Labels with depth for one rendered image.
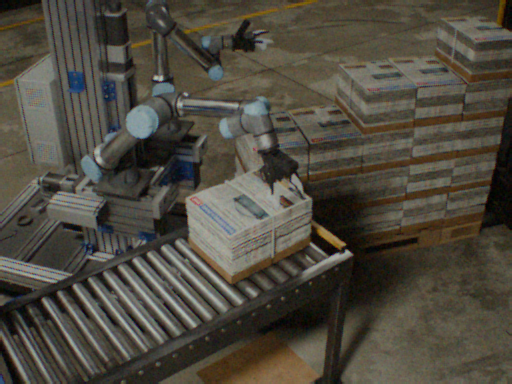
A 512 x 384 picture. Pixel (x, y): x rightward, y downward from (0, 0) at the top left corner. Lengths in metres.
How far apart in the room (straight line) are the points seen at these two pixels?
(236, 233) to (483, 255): 2.05
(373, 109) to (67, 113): 1.47
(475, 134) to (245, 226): 1.73
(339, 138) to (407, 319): 1.01
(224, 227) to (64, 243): 1.56
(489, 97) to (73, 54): 2.12
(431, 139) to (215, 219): 1.54
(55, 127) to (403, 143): 1.75
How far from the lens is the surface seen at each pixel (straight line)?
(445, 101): 3.33
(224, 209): 2.28
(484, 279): 3.72
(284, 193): 2.36
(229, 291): 2.29
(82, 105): 2.96
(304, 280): 2.33
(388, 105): 3.17
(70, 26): 2.82
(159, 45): 3.18
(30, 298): 2.39
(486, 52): 3.35
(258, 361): 3.10
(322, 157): 3.16
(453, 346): 3.29
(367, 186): 3.36
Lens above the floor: 2.37
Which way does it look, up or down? 34 degrees down
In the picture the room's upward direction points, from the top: 1 degrees counter-clockwise
